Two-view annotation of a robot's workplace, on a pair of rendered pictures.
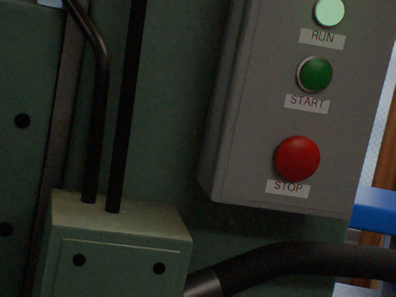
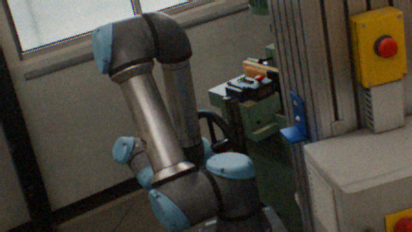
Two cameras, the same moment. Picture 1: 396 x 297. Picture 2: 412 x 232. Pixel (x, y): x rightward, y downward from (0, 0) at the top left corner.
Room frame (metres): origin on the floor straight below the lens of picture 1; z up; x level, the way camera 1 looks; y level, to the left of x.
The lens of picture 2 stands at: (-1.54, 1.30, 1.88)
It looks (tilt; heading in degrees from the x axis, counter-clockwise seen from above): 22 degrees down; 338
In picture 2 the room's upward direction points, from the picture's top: 10 degrees counter-clockwise
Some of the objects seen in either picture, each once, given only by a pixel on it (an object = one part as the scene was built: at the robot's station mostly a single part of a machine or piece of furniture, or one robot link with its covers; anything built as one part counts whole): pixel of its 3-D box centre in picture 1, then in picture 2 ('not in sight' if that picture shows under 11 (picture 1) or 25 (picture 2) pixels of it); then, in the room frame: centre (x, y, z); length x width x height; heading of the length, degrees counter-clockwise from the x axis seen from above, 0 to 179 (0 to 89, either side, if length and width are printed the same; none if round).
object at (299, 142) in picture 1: (297, 158); not in sight; (0.51, -0.06, 1.36); 0.03 x 0.01 x 0.03; 103
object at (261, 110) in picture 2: not in sight; (252, 107); (0.53, 0.47, 0.92); 0.15 x 0.13 x 0.09; 13
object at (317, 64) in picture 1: (315, 75); not in sight; (0.51, -0.06, 1.42); 0.02 x 0.01 x 0.02; 103
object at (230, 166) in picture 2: not in sight; (231, 181); (0.00, 0.77, 0.98); 0.13 x 0.12 x 0.14; 93
